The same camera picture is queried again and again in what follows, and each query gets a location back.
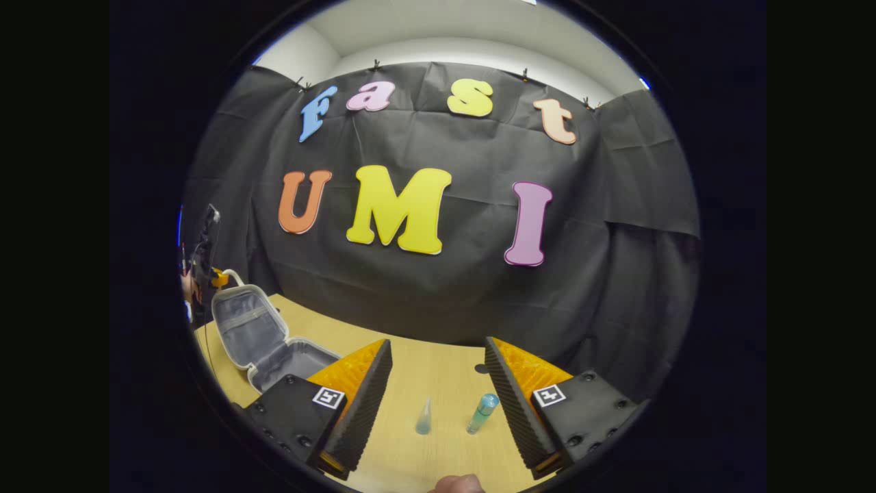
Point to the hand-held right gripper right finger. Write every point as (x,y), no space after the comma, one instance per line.
(517,411)

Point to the teal spray bottle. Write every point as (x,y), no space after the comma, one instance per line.
(481,414)

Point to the blue white cream tube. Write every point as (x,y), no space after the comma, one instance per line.
(424,421)

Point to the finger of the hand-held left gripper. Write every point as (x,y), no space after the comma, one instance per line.
(220,279)

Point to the white suitcase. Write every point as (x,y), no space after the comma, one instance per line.
(250,329)

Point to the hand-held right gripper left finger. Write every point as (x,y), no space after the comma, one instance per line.
(363,411)

